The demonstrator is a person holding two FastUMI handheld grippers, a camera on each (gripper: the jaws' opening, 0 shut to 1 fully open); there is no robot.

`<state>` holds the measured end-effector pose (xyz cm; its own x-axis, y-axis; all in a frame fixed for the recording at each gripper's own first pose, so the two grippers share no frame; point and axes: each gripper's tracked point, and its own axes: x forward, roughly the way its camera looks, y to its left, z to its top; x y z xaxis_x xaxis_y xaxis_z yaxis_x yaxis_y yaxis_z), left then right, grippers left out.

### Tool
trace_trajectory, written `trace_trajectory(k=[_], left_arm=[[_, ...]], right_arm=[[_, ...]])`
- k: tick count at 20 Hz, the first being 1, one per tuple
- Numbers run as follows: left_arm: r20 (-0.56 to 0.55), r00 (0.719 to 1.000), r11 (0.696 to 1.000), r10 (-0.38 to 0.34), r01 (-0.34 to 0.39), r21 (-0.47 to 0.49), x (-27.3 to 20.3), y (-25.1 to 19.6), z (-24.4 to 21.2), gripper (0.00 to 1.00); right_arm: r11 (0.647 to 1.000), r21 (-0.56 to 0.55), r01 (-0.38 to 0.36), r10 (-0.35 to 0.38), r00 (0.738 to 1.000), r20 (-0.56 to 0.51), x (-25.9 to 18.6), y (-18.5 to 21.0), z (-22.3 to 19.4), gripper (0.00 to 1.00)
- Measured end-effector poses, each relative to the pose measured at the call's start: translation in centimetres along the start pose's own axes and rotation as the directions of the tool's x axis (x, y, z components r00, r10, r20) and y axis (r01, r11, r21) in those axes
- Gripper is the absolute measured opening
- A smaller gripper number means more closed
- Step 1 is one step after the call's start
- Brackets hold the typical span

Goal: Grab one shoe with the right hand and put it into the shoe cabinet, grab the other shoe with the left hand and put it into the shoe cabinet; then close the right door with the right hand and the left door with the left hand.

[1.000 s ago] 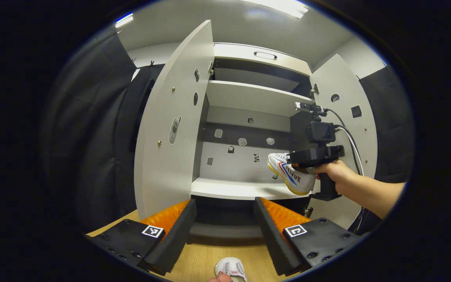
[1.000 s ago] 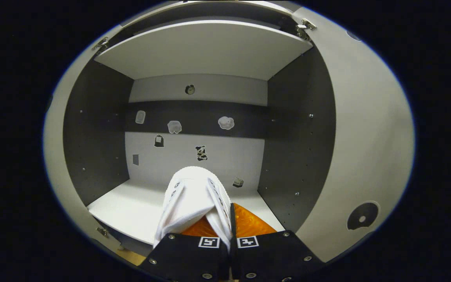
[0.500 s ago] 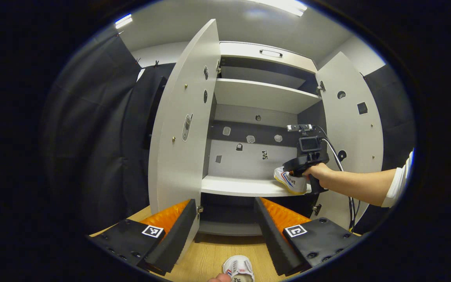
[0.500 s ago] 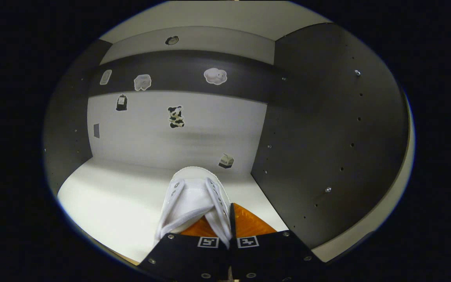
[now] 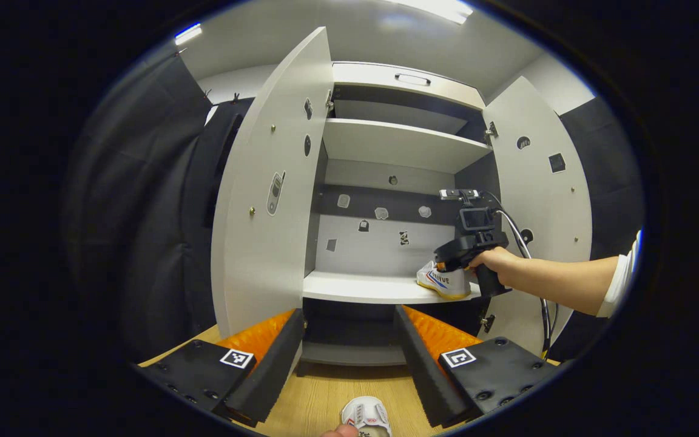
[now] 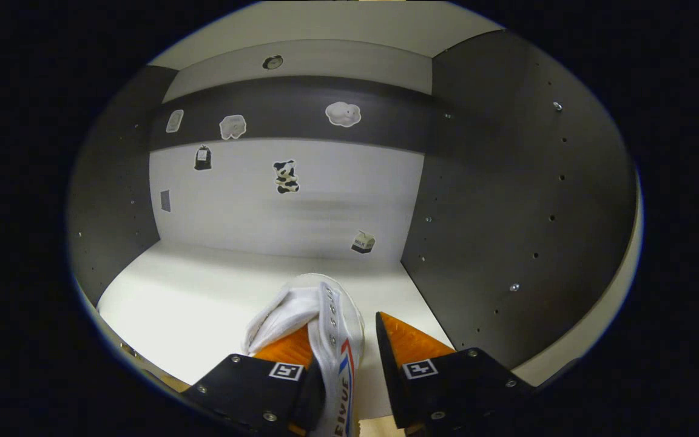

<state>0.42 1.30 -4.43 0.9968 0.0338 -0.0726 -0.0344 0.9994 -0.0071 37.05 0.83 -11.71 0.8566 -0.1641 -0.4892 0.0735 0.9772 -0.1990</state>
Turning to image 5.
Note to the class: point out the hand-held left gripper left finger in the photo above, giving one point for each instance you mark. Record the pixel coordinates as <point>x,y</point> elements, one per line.
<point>267,370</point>

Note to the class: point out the black backdrop cloth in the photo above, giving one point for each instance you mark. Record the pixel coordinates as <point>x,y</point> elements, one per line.
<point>219,182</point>
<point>610,170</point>
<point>137,200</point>

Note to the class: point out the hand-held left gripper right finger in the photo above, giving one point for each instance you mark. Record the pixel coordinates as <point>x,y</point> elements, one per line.
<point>425,370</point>

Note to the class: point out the white shoe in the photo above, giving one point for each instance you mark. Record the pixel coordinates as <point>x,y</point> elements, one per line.
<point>366,416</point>
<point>443,282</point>

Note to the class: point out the white shoe cabinet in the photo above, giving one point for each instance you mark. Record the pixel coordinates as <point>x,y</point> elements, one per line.
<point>386,142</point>

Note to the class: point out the white shirt sleeve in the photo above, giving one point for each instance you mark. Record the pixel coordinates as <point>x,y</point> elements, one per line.
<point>619,273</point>

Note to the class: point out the wide ceiling light panel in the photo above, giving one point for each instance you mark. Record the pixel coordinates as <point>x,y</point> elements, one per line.
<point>434,9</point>

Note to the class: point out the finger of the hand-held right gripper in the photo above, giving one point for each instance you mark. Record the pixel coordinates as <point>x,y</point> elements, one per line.
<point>439,266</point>

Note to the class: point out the white cabinet drawer front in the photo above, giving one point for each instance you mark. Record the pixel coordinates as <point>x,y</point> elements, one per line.
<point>368,82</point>

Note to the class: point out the narrow ceiling light strip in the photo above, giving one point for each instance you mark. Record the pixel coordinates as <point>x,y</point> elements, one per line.
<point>187,34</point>

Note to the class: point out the metal door hinge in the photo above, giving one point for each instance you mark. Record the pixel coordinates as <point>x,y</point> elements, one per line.
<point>488,323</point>
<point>329,102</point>
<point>492,130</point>

